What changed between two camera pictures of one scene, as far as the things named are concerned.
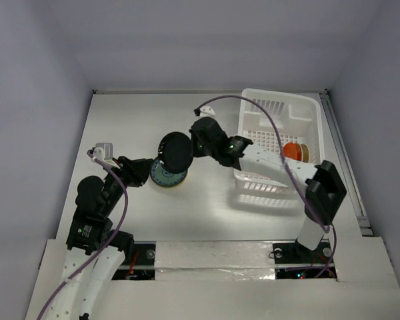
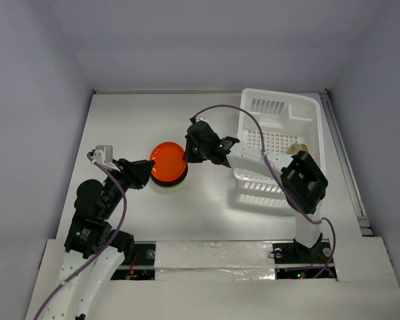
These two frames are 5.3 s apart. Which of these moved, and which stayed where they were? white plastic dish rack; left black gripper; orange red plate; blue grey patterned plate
Moved: orange red plate
Stayed: left black gripper; white plastic dish rack; blue grey patterned plate
